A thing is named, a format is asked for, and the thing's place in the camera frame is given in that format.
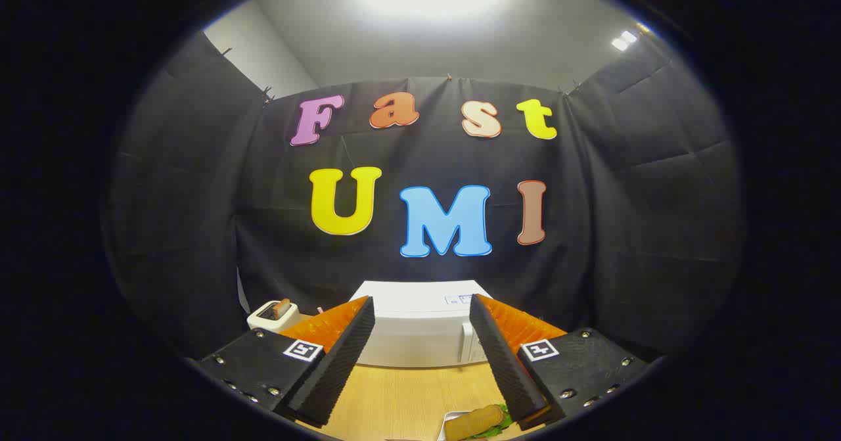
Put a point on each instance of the brown bread lettuce sandwich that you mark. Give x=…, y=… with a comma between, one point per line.
x=473, y=421

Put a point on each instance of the white rectangular food tray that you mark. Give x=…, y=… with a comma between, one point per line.
x=443, y=428

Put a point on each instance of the white toaster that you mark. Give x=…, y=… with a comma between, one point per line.
x=263, y=321

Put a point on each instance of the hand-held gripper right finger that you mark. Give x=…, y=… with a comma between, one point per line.
x=506, y=369

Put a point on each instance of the small ceiling light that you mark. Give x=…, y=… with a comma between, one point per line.
x=624, y=40

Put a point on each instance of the toast slice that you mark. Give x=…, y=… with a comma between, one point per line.
x=282, y=308

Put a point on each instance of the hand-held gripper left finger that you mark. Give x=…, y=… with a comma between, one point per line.
x=338, y=369

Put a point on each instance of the black backdrop cloth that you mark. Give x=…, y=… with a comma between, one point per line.
x=197, y=231

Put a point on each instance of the white microwave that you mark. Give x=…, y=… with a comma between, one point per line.
x=420, y=329

